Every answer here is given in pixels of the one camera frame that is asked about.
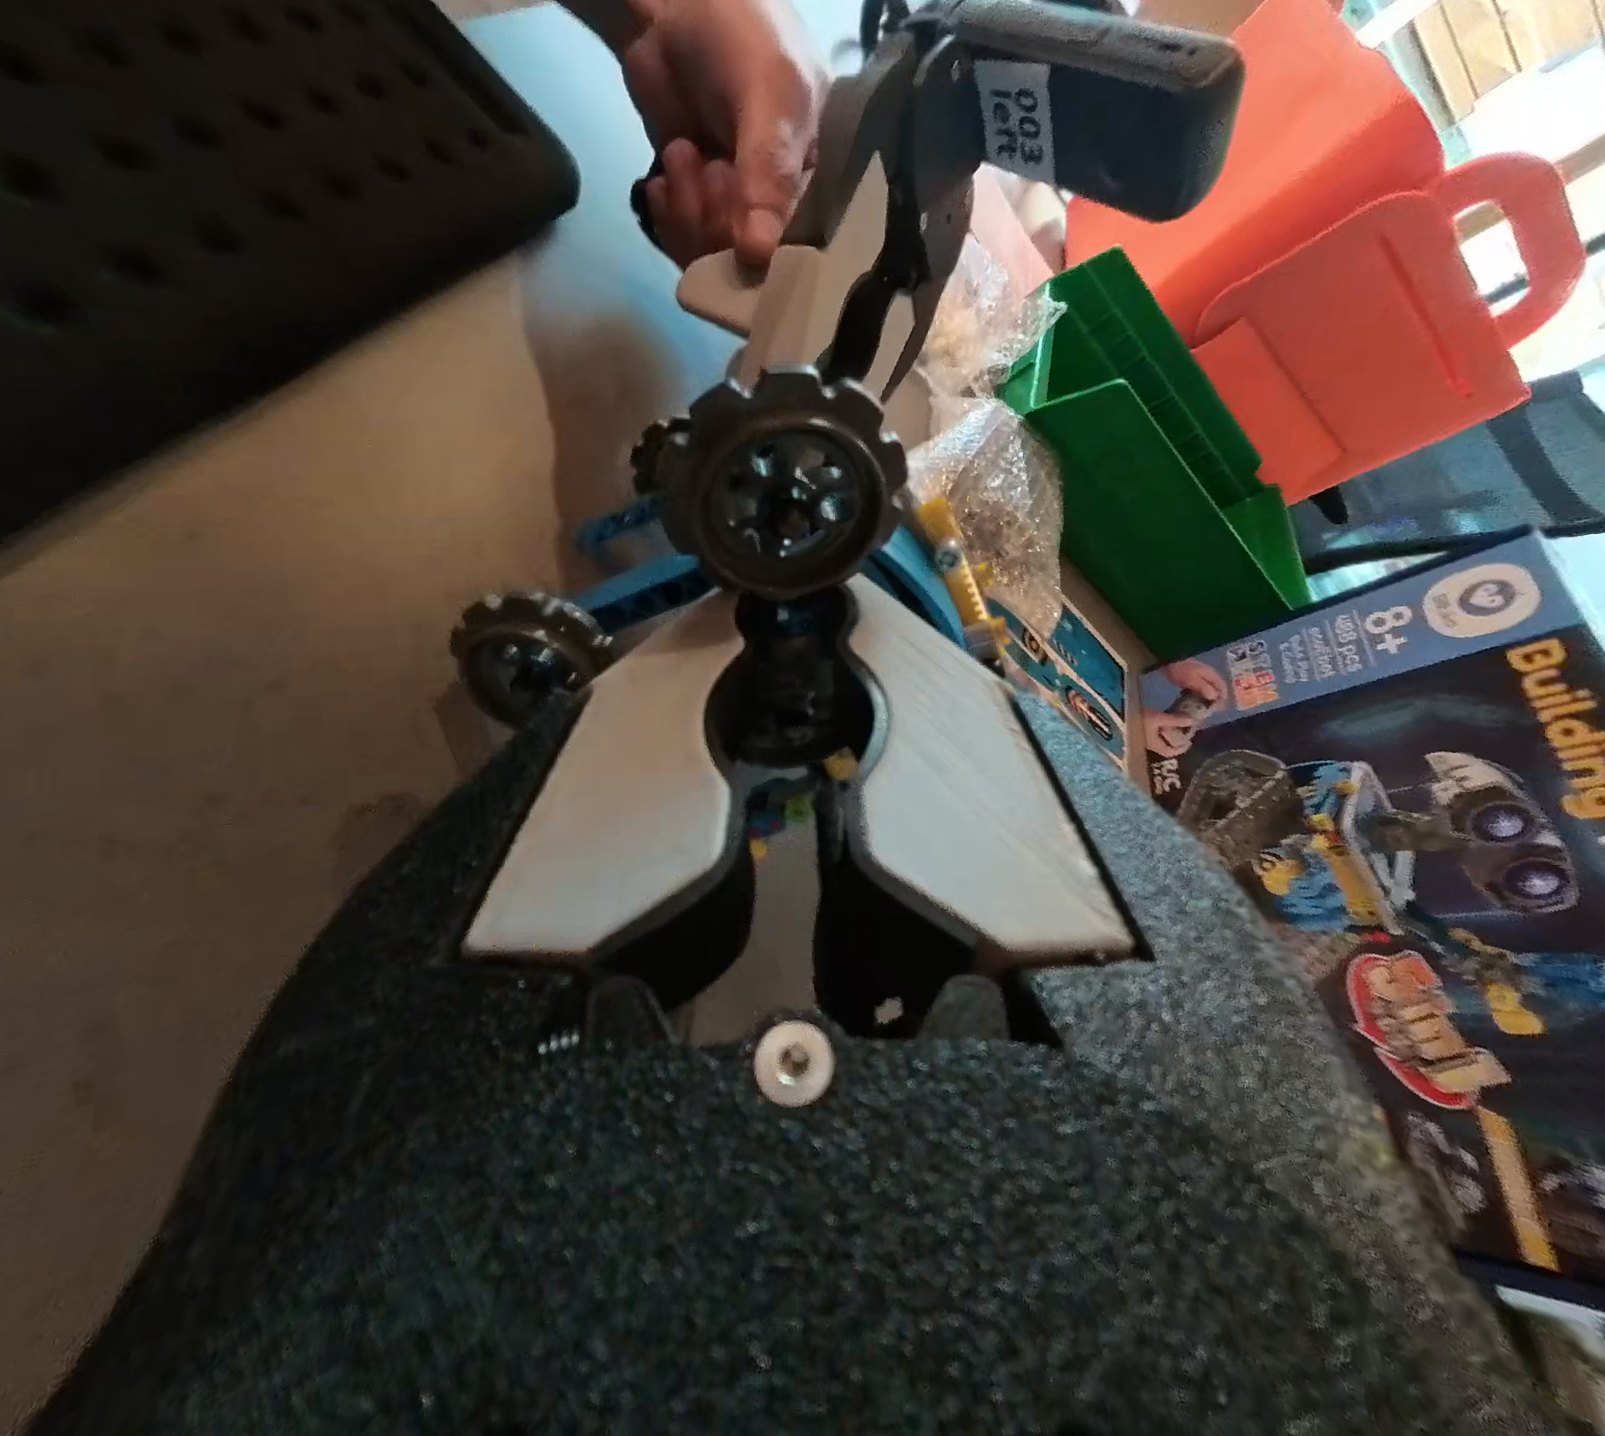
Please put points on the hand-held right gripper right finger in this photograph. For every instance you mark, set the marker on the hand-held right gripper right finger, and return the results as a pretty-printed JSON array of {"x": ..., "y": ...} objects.
[{"x": 979, "y": 822}]

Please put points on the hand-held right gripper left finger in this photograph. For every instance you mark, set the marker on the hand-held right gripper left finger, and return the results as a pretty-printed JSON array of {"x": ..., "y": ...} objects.
[{"x": 615, "y": 822}]

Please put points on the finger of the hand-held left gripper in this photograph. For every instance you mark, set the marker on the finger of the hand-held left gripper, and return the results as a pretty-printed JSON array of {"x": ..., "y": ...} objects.
[
  {"x": 906, "y": 352},
  {"x": 822, "y": 309}
]

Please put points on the blue brick-built toy model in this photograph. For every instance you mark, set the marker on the blue brick-built toy model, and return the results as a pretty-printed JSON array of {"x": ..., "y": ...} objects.
[{"x": 922, "y": 584}]

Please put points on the person's left hand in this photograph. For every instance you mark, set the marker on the person's left hand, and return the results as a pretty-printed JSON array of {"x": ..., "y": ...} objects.
[{"x": 740, "y": 108}]

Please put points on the small bubble wrap bag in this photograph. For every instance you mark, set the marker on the small bubble wrap bag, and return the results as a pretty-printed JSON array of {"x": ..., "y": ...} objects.
[{"x": 979, "y": 320}]

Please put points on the large bubble wrap bag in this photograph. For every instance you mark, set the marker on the large bubble wrap bag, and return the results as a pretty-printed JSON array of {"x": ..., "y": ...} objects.
[{"x": 986, "y": 496}]

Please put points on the orange plastic bin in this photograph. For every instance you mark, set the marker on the orange plastic bin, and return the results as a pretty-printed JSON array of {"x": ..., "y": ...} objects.
[{"x": 1317, "y": 245}]

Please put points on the green plastic bin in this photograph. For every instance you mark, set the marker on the green plastic bin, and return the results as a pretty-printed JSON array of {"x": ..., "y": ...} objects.
[{"x": 1155, "y": 484}]

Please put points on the blue toy robot kit box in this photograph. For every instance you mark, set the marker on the blue toy robot kit box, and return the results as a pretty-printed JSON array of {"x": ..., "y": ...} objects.
[{"x": 1380, "y": 735}]

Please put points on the black mesh chair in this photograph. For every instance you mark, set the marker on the black mesh chair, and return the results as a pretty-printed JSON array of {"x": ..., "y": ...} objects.
[{"x": 1506, "y": 459}]

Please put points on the black perforated armrest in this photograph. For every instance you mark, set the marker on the black perforated armrest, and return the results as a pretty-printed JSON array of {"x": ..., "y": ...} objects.
[{"x": 252, "y": 208}]

